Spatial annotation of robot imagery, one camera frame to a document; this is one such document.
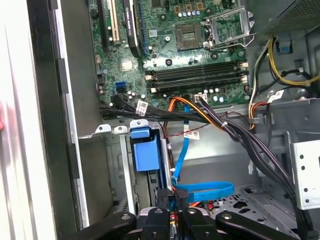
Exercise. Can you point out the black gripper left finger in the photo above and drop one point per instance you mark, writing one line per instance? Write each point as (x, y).
(155, 225)

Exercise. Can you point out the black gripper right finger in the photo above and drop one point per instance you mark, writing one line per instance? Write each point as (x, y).
(195, 225)

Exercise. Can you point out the hard disk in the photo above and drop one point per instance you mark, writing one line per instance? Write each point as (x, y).
(146, 156)

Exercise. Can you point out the metal disk bay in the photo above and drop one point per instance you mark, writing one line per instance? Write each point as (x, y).
(125, 160)

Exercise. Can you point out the silver drive cage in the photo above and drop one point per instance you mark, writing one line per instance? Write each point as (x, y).
(305, 175)

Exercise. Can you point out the black RAM slot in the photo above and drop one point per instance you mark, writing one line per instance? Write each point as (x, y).
(197, 73)
(200, 78)
(200, 67)
(197, 85)

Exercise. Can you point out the blue SATA port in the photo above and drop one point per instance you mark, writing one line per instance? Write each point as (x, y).
(120, 86)

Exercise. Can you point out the black open PC case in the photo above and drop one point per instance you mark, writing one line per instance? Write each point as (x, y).
(50, 100)

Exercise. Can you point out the green motherboard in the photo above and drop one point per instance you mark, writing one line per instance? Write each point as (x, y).
(160, 37)

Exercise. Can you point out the CPU socket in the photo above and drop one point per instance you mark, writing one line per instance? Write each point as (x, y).
(188, 37)

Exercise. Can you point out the black graphics card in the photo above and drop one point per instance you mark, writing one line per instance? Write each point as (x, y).
(131, 25)

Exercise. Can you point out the beige expansion slot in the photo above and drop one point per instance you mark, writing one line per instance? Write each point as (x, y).
(115, 25)

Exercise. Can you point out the black expansion slot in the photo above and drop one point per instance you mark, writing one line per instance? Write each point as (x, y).
(103, 25)

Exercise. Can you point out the metal socket cover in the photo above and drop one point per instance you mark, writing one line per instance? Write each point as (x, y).
(246, 23)

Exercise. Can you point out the grey power supply unit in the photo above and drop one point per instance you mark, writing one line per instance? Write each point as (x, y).
(287, 15)

